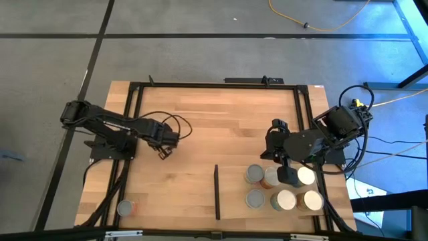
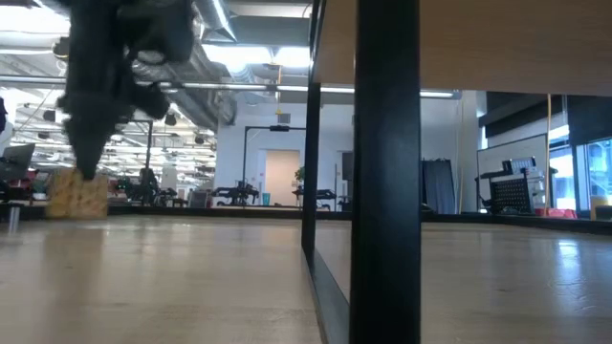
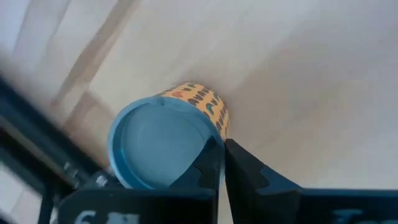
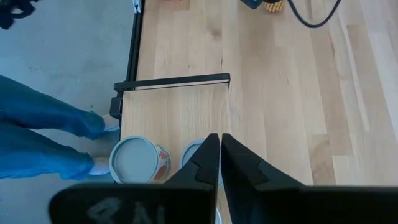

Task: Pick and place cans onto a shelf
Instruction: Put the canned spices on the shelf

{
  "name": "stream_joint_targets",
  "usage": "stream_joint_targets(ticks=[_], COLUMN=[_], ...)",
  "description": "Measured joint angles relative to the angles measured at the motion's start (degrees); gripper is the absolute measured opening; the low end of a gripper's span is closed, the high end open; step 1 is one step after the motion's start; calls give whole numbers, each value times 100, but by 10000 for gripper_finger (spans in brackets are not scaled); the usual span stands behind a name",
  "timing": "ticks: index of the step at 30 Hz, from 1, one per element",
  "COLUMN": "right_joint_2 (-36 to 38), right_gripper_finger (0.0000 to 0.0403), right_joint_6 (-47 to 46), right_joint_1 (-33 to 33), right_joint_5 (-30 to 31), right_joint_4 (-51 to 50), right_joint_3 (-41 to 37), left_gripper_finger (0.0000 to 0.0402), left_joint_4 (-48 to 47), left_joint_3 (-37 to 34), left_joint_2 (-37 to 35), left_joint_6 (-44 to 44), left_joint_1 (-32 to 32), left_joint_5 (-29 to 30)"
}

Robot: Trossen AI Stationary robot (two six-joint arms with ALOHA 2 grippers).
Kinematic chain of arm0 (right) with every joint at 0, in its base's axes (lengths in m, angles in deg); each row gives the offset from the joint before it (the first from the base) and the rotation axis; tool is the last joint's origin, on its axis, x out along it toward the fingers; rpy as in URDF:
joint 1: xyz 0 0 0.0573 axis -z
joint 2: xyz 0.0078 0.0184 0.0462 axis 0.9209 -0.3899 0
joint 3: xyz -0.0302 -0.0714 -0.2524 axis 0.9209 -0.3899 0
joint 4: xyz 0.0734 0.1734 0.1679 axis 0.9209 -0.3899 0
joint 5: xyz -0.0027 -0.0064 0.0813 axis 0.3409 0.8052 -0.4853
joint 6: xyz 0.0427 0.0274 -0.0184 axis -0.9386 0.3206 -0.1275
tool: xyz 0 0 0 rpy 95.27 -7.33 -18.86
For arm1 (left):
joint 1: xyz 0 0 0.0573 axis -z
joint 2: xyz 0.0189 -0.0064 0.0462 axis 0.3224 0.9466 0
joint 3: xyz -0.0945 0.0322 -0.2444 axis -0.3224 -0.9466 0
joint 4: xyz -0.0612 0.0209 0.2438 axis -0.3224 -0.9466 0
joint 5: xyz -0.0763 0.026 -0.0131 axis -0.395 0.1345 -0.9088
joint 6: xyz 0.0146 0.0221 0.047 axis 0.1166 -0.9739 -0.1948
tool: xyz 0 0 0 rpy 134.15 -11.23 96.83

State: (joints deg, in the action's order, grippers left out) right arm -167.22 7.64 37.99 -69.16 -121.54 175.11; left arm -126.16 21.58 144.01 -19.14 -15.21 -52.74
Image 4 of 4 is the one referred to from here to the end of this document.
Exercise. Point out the black aluminium table frame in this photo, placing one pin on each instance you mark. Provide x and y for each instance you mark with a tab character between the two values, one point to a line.
134	46

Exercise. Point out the yellow patterned tin can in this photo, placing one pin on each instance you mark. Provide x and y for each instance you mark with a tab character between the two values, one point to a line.
274	7

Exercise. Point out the person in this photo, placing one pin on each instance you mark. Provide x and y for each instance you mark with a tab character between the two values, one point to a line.
46	109

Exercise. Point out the wooden shelf board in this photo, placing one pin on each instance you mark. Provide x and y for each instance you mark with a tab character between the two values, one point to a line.
174	112

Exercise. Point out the silver frame bracket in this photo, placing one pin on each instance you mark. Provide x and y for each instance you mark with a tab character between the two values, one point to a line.
136	5

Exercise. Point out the cherry label tin can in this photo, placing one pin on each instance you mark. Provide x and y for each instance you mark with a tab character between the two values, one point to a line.
188	155

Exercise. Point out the white lid tin can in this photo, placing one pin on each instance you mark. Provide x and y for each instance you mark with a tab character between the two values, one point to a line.
218	217

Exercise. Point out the orange label tin can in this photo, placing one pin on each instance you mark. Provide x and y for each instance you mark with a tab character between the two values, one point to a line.
136	160

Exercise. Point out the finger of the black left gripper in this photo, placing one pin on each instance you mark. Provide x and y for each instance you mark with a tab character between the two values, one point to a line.
252	3

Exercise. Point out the black table-level camera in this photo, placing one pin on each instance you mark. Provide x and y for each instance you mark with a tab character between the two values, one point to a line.
116	107

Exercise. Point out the black object on floor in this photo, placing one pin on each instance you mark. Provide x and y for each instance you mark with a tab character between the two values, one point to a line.
15	12

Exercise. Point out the person's white shoe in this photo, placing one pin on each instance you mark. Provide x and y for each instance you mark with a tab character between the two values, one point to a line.
100	166
112	123

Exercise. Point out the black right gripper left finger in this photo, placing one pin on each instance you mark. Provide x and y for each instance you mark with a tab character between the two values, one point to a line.
186	202

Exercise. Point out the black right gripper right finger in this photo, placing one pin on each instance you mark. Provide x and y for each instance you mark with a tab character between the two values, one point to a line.
280	205

